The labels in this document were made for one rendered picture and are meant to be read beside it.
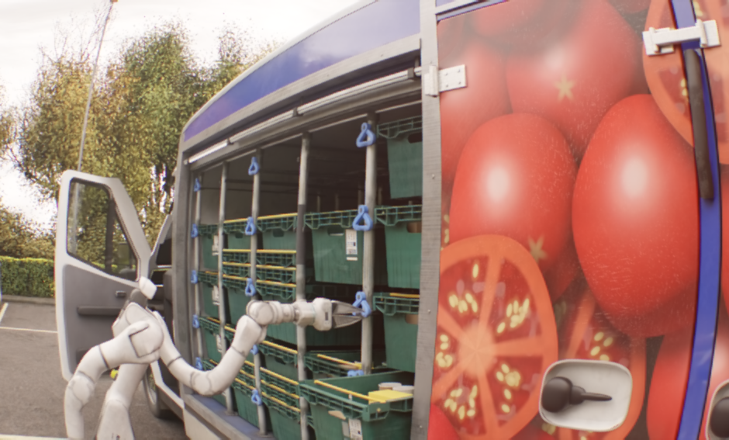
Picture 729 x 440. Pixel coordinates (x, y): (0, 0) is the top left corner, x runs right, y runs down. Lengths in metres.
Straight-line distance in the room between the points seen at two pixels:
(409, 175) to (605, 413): 1.16
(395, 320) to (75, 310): 3.13
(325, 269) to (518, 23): 1.35
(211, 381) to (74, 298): 2.84
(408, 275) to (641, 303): 1.08
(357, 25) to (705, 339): 1.64
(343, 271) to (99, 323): 2.90
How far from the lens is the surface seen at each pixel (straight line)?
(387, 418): 1.86
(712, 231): 1.20
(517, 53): 1.58
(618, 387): 1.35
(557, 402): 1.41
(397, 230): 2.16
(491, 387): 1.59
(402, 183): 2.17
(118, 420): 1.93
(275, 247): 2.87
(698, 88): 1.20
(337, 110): 2.34
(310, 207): 4.33
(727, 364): 1.18
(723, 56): 1.24
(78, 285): 4.76
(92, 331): 4.86
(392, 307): 2.17
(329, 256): 2.48
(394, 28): 2.04
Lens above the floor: 1.55
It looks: 2 degrees up
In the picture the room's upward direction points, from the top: 2 degrees clockwise
